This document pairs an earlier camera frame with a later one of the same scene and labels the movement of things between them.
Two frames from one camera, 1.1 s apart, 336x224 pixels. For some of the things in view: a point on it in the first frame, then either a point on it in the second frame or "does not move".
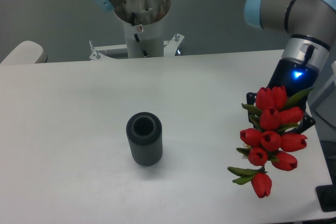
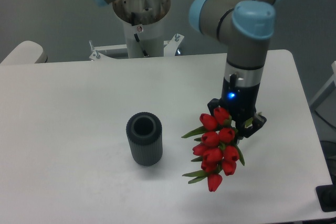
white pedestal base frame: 170,48 does not move
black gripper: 296,76 -> 240,103
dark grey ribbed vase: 145,135 does not move
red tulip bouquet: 273,114 -> 217,150
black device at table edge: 326,195 does not move
